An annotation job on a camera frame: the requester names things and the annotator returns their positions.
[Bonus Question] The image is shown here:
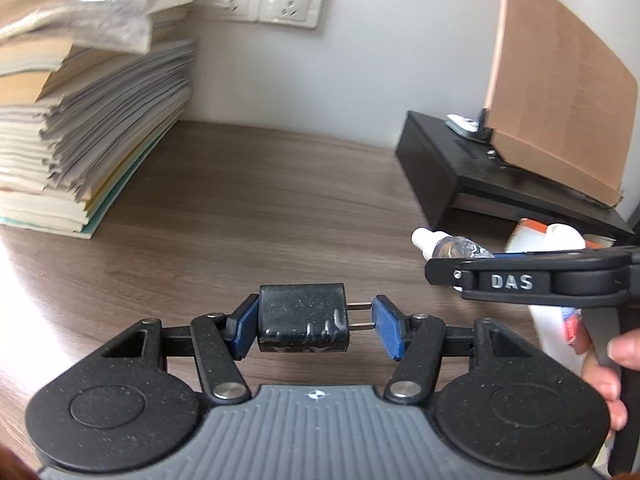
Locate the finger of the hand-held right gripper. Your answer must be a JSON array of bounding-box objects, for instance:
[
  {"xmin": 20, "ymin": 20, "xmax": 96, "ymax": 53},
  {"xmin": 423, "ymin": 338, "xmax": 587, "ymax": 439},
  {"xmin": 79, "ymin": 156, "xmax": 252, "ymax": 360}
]
[
  {"xmin": 487, "ymin": 246, "xmax": 640, "ymax": 262},
  {"xmin": 424, "ymin": 257, "xmax": 482, "ymax": 289}
]

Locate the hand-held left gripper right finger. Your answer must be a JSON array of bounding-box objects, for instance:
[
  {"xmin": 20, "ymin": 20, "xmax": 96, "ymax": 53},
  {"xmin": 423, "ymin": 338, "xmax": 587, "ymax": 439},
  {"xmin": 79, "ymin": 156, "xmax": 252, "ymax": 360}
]
[{"xmin": 372, "ymin": 296, "xmax": 552, "ymax": 404}]

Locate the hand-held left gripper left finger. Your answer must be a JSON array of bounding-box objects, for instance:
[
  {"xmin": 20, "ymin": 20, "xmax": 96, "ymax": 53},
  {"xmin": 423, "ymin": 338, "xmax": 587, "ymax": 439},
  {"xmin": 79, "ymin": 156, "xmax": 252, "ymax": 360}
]
[{"xmin": 99, "ymin": 294, "xmax": 261, "ymax": 406}]

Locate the clear bottle with white cap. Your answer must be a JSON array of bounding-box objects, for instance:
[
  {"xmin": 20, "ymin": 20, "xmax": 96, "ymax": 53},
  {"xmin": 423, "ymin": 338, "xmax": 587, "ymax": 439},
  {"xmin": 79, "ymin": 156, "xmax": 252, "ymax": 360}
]
[{"xmin": 411, "ymin": 227, "xmax": 496, "ymax": 264}]

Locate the orange and white box tray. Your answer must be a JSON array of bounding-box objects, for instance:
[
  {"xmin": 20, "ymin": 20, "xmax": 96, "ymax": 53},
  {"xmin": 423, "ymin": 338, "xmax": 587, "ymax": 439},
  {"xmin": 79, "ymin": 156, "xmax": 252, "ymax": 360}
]
[{"xmin": 504, "ymin": 217, "xmax": 617, "ymax": 256}]

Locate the black charger plug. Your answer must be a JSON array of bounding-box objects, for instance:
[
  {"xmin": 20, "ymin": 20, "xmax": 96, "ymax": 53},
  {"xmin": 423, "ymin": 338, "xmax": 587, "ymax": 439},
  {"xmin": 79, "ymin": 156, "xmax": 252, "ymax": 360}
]
[{"xmin": 257, "ymin": 283, "xmax": 374, "ymax": 354}]

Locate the white pill bottle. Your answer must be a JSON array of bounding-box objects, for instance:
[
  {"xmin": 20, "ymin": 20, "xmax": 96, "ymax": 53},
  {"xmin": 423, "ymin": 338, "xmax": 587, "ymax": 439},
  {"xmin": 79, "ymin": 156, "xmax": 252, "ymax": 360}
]
[{"xmin": 529, "ymin": 223, "xmax": 593, "ymax": 357}]

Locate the person's right hand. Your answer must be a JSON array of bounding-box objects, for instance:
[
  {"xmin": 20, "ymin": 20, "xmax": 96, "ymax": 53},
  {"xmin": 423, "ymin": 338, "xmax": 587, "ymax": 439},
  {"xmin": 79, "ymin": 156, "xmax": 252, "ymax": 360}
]
[{"xmin": 581, "ymin": 327, "xmax": 640, "ymax": 432}]

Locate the black monitor riser stand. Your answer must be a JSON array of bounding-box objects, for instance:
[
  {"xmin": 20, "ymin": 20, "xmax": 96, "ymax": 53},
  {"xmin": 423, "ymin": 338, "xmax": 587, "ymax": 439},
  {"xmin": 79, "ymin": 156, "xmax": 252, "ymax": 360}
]
[{"xmin": 395, "ymin": 110, "xmax": 638, "ymax": 242}]

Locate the brown cardboard panel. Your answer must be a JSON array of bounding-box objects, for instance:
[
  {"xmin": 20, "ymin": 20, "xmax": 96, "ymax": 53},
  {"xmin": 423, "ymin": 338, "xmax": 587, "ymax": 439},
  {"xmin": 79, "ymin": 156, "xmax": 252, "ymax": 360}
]
[{"xmin": 484, "ymin": 0, "xmax": 638, "ymax": 208}]

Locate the stack of papers and books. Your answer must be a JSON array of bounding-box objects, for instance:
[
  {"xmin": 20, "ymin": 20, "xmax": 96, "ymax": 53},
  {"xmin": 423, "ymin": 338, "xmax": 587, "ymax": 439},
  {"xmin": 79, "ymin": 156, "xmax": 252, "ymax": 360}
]
[{"xmin": 0, "ymin": 0, "xmax": 236, "ymax": 240}]

